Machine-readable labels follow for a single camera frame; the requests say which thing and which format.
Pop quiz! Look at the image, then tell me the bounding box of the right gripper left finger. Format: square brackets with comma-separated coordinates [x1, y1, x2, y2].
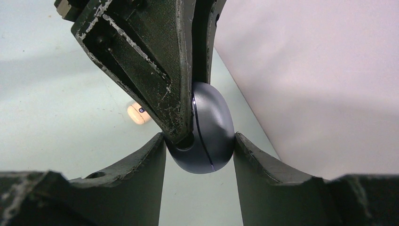
[0, 133, 166, 226]

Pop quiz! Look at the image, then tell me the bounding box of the beige earbud charging case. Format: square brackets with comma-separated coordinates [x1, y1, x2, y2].
[127, 102, 152, 125]

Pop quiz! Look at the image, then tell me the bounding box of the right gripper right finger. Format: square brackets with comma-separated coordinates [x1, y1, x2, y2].
[233, 133, 399, 226]

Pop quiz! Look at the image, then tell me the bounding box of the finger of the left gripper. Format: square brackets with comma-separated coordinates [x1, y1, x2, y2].
[54, 0, 195, 143]
[192, 0, 226, 84]

